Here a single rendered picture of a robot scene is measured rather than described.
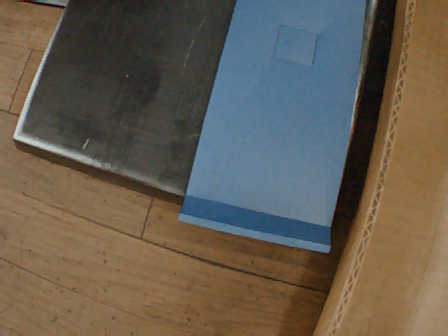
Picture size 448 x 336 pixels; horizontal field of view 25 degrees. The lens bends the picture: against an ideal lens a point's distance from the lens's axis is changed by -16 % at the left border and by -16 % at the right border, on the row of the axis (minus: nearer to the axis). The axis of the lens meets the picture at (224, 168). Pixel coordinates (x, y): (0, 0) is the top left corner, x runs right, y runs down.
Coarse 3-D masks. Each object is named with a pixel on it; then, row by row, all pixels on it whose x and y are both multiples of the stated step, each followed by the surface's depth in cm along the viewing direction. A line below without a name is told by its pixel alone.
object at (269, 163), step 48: (240, 0) 57; (288, 0) 57; (336, 0) 58; (240, 48) 56; (336, 48) 57; (240, 96) 56; (288, 96) 56; (336, 96) 56; (240, 144) 55; (288, 144) 55; (336, 144) 55; (192, 192) 54; (240, 192) 55; (288, 192) 55; (336, 192) 55; (288, 240) 51
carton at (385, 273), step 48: (432, 0) 60; (432, 48) 59; (384, 96) 57; (432, 96) 58; (384, 144) 51; (432, 144) 58; (384, 192) 57; (432, 192) 57; (384, 240) 56; (432, 240) 56; (336, 288) 52; (384, 288) 56; (432, 288) 56
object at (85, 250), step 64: (0, 0) 59; (0, 64) 58; (0, 128) 57; (0, 192) 56; (64, 192) 57; (128, 192) 57; (0, 256) 55; (64, 256) 56; (128, 256) 56; (192, 256) 56; (256, 256) 56; (320, 256) 56; (0, 320) 54; (64, 320) 55; (128, 320) 55; (192, 320) 55; (256, 320) 55
